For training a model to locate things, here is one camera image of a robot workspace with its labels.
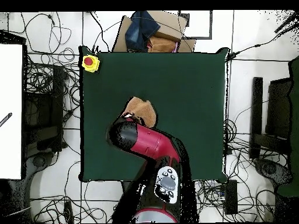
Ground tan terry towel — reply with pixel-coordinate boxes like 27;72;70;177
121;96;158;128

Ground dark green table cloth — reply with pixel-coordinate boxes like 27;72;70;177
79;45;231;184

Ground yellow emergency stop button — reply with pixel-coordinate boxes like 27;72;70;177
81;54;100;73

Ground tan towel in box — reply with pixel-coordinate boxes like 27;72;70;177
147;36;177;53

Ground black equipment rack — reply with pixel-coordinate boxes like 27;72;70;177
23;65;65;157

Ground blue denim jeans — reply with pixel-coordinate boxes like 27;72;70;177
124;10;161;53

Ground brown cardboard box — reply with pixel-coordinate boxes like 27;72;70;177
112;10;197;53

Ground grey stand base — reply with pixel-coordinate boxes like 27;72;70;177
253;157;293;187
24;151;55;180

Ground long black floor bar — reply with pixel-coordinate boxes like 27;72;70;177
249;76;263;160

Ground black power strip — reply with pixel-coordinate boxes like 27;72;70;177
224;179;238;215

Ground black panel stand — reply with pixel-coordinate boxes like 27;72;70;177
266;78;293;141

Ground green cloth on stand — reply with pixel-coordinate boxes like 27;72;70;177
276;55;299;198

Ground black rectangular floor frame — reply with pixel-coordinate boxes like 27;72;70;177
178;10;213;40

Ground thin black looped cable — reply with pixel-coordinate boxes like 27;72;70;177
20;12;57;54

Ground black cable with connector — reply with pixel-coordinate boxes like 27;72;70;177
225;23;299;62

